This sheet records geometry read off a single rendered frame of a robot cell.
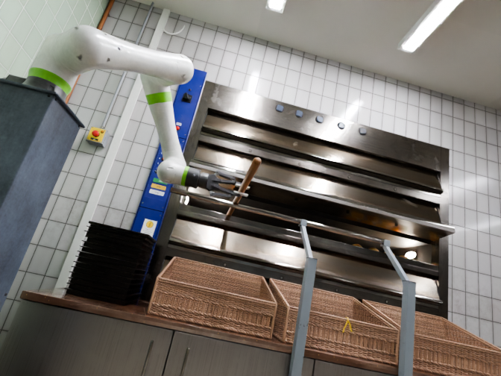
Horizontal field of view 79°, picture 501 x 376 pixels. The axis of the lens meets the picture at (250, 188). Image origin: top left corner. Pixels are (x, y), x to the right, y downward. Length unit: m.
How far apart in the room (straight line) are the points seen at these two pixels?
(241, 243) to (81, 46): 1.34
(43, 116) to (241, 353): 1.12
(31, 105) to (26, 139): 0.11
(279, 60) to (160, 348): 2.06
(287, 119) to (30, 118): 1.64
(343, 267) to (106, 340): 1.41
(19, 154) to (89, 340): 0.76
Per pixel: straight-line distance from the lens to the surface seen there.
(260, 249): 1.97
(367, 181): 2.34
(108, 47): 1.17
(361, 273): 2.19
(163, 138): 1.53
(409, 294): 1.63
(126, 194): 2.04
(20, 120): 1.13
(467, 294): 2.64
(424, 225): 2.32
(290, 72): 2.52
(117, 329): 1.43
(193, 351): 1.41
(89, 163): 2.17
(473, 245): 2.73
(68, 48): 1.18
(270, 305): 1.47
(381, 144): 2.52
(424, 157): 2.69
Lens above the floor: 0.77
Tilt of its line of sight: 18 degrees up
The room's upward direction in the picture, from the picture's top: 13 degrees clockwise
